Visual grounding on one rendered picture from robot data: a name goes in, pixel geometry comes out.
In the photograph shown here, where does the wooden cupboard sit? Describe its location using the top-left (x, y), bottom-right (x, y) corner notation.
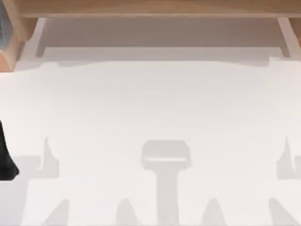
top-left (0, 0), bottom-right (301, 72)

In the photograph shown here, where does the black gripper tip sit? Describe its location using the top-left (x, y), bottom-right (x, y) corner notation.
top-left (0, 120), bottom-right (20, 181)

